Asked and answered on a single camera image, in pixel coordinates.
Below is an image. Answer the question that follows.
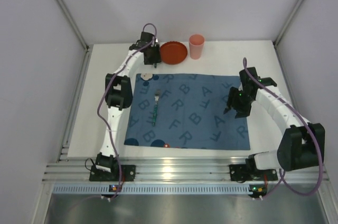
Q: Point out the aluminium corner post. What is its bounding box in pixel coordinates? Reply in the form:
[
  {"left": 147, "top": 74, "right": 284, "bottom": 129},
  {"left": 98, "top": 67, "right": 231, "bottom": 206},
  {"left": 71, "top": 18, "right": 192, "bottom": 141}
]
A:
[
  {"left": 273, "top": 0, "right": 306, "bottom": 49},
  {"left": 55, "top": 0, "right": 89, "bottom": 50}
]

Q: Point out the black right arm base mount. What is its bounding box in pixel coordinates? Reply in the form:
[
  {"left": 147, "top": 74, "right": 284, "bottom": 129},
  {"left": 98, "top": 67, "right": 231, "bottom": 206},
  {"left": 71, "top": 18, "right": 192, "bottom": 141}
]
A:
[{"left": 229, "top": 164, "right": 278, "bottom": 183}]

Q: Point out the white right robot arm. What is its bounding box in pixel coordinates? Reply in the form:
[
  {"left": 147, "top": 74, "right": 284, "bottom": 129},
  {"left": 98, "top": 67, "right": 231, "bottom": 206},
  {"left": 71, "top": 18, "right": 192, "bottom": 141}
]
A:
[{"left": 224, "top": 67, "right": 325, "bottom": 171}]

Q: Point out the pink plastic cup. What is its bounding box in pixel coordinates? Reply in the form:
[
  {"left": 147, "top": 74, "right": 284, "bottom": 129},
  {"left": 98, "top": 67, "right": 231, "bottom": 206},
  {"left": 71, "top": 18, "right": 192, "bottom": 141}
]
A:
[{"left": 189, "top": 34, "right": 205, "bottom": 60}]

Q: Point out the slotted grey cable duct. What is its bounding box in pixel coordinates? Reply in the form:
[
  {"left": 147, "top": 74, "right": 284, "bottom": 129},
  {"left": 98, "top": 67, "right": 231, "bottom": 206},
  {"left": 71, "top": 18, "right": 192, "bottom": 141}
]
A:
[{"left": 52, "top": 183, "right": 267, "bottom": 197}]

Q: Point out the aluminium corner post right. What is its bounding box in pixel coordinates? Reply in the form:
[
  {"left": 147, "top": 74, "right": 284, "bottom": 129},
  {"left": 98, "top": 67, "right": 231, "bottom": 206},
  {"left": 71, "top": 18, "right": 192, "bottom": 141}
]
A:
[{"left": 273, "top": 0, "right": 306, "bottom": 49}]

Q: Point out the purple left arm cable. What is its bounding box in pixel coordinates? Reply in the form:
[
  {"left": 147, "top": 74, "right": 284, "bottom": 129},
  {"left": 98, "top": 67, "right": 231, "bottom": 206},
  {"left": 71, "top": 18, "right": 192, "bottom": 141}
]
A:
[{"left": 84, "top": 23, "right": 159, "bottom": 201}]

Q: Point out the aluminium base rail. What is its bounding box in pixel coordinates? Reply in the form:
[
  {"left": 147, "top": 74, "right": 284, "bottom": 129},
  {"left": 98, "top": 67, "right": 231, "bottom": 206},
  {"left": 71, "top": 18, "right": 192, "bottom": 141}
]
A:
[{"left": 42, "top": 155, "right": 328, "bottom": 182}]

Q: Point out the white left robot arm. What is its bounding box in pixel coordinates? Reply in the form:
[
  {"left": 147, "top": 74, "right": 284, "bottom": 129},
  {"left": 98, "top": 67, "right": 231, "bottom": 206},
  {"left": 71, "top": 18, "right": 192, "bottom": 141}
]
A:
[{"left": 95, "top": 31, "right": 161, "bottom": 178}]

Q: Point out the fork with teal handle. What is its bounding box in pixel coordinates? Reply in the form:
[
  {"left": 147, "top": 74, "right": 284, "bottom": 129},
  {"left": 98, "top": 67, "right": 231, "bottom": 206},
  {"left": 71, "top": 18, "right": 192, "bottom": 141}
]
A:
[{"left": 152, "top": 89, "right": 161, "bottom": 126}]

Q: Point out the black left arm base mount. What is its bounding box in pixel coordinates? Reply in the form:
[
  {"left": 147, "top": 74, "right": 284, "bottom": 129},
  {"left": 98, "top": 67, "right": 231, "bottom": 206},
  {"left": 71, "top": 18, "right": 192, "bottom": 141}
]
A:
[{"left": 89, "top": 164, "right": 137, "bottom": 182}]

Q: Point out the red-orange round plate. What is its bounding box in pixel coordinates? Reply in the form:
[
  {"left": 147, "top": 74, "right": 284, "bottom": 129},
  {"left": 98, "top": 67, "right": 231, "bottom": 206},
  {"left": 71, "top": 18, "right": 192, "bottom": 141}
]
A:
[{"left": 160, "top": 41, "right": 187, "bottom": 65}]

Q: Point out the aluminium corner post left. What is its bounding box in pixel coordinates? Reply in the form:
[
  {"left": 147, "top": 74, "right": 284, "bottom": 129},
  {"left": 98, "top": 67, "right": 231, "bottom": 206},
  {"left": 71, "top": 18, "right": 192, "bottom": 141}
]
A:
[{"left": 55, "top": 0, "right": 89, "bottom": 50}]

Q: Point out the blue lettered cloth placemat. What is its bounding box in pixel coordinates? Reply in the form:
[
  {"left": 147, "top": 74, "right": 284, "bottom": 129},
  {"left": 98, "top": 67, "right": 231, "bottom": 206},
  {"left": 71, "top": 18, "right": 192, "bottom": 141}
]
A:
[{"left": 124, "top": 73, "right": 250, "bottom": 151}]

